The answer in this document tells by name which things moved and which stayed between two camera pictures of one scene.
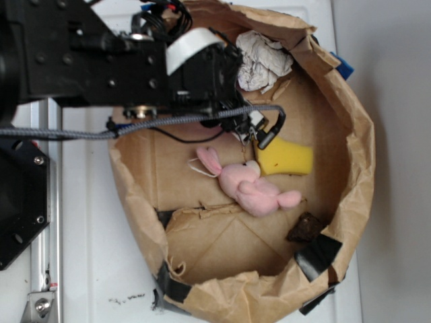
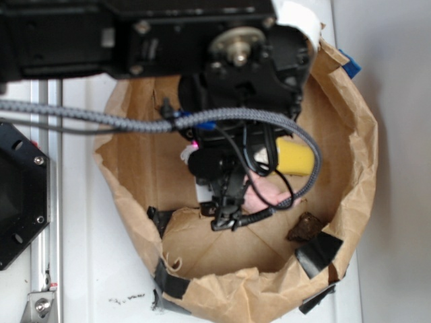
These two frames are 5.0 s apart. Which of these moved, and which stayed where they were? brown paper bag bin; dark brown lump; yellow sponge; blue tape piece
Moved: blue tape piece
Stayed: dark brown lump; brown paper bag bin; yellow sponge
